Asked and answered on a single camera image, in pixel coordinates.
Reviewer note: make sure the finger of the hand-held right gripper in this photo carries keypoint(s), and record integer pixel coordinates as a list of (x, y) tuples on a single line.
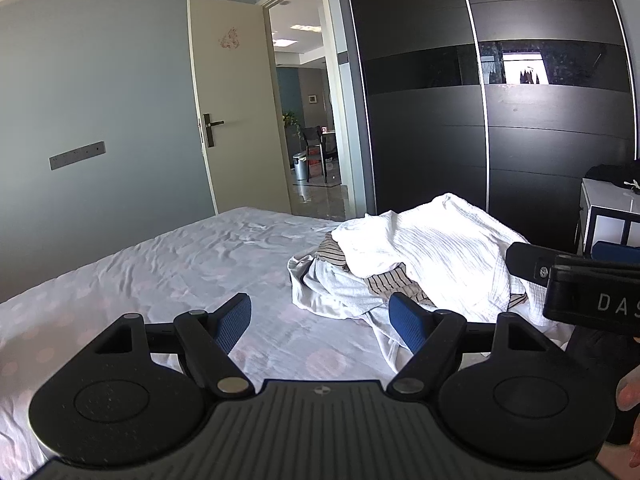
[(525, 262), (617, 251)]

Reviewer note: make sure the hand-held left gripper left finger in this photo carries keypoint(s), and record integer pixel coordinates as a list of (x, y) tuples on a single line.
[(234, 321)]

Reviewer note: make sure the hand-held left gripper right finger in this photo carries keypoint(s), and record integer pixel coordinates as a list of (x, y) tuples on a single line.
[(406, 321)]

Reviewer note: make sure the white crinkled shirt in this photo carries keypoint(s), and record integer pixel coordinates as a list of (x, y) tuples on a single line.
[(440, 245)]

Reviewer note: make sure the pile of unfolded clothes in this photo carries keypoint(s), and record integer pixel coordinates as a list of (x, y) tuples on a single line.
[(330, 290)]

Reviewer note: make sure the person's right hand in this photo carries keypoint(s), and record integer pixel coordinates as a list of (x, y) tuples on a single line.
[(629, 392)]

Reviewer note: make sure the striped garment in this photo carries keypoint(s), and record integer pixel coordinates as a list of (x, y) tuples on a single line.
[(390, 282)]

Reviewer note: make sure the white nightstand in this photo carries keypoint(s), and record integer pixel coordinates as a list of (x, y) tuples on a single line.
[(607, 205)]

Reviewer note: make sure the bed with pale dotted sheet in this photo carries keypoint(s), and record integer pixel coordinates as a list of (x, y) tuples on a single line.
[(150, 270)]

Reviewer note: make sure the silver trash can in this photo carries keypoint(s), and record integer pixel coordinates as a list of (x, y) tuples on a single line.
[(300, 167)]

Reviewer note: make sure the dark sliding wardrobe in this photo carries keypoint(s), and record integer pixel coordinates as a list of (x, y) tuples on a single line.
[(425, 125)]

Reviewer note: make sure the black chair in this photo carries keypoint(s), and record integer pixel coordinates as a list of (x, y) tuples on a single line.
[(317, 145)]

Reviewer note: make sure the potted plant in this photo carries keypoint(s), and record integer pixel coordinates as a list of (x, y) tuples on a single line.
[(291, 122)]

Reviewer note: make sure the beige door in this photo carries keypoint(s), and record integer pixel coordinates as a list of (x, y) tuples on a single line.
[(235, 105)]

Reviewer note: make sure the grey wall switch panel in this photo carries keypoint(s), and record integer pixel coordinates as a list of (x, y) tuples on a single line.
[(77, 155)]

